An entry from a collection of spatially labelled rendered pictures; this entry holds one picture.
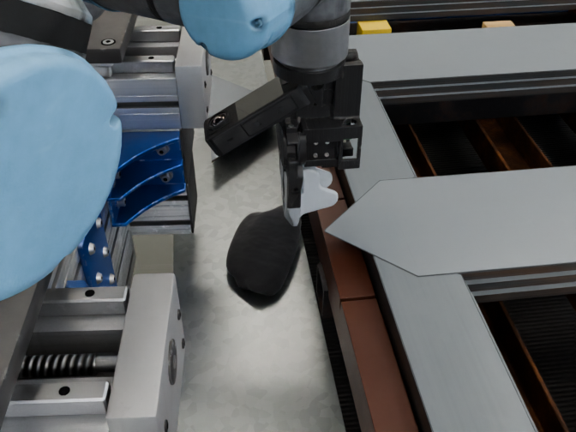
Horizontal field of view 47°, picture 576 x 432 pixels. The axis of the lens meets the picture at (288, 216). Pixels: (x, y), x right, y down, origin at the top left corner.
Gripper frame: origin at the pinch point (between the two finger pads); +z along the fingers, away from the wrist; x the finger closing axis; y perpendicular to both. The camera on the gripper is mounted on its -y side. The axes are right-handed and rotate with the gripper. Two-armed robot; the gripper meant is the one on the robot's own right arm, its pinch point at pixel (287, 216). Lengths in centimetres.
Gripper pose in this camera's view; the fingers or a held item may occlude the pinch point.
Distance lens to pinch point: 78.1
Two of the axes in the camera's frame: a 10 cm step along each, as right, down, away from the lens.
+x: -1.3, -6.3, 7.7
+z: 0.0, 7.7, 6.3
